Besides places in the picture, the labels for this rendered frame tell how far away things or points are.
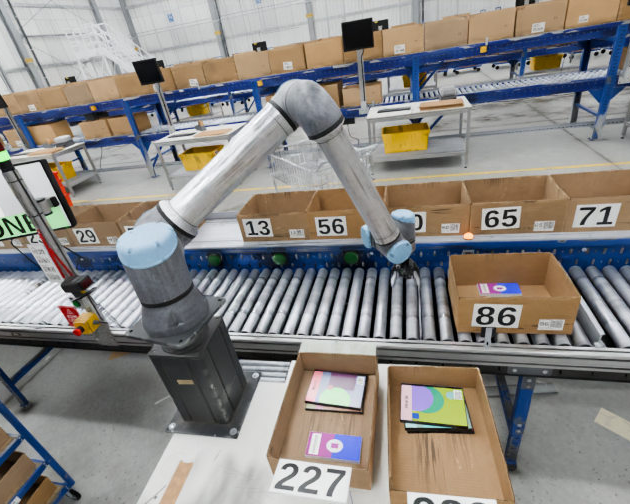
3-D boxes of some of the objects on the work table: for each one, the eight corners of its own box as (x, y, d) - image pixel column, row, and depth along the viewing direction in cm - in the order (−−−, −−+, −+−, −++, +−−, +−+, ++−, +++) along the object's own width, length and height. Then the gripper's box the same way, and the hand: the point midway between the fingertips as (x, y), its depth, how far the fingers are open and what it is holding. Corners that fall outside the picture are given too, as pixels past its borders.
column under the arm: (237, 439, 115) (205, 368, 99) (165, 432, 121) (124, 364, 105) (262, 373, 137) (239, 306, 120) (200, 370, 143) (170, 306, 126)
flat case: (472, 432, 104) (473, 428, 103) (404, 431, 107) (404, 428, 107) (461, 392, 116) (462, 388, 115) (400, 392, 119) (400, 389, 118)
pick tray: (389, 511, 92) (387, 491, 87) (388, 385, 124) (386, 365, 119) (512, 524, 86) (517, 503, 81) (477, 388, 118) (479, 366, 113)
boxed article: (359, 465, 102) (359, 461, 101) (305, 458, 106) (304, 455, 106) (362, 439, 109) (362, 436, 108) (310, 434, 113) (310, 431, 112)
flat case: (361, 411, 115) (361, 408, 114) (304, 403, 121) (304, 400, 120) (367, 377, 126) (367, 374, 125) (315, 371, 132) (314, 368, 131)
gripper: (383, 256, 147) (385, 296, 157) (426, 255, 143) (425, 296, 153) (384, 245, 154) (386, 284, 165) (425, 244, 150) (425, 284, 160)
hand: (405, 285), depth 161 cm, fingers open, 10 cm apart
